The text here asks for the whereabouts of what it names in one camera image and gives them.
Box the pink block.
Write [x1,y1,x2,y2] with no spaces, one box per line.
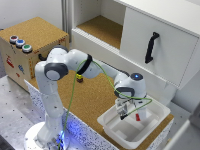
[134,113,141,123]

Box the red button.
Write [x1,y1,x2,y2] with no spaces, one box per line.
[9,35,20,45]

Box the blue button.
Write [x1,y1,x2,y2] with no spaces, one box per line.
[15,38,26,49]

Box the black drawer handle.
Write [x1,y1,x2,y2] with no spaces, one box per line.
[37,52,48,62]

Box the black door handle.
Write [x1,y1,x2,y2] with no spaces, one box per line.
[144,31,161,65]

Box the wooden drawer box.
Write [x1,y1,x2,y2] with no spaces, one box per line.
[0,16,71,92]

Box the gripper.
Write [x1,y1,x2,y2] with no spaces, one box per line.
[115,97,148,121]

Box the white sliding door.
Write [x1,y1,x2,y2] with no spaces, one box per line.
[119,6,200,90]

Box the white cabinet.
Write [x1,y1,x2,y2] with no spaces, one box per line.
[71,0,200,114]

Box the white plastic box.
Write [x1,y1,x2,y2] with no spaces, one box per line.
[96,99,172,150]

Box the yellow block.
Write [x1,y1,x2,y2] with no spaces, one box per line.
[75,73,85,84]

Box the green cable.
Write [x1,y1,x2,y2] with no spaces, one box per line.
[56,59,154,150]

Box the green button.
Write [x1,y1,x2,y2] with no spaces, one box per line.
[21,43,34,54]

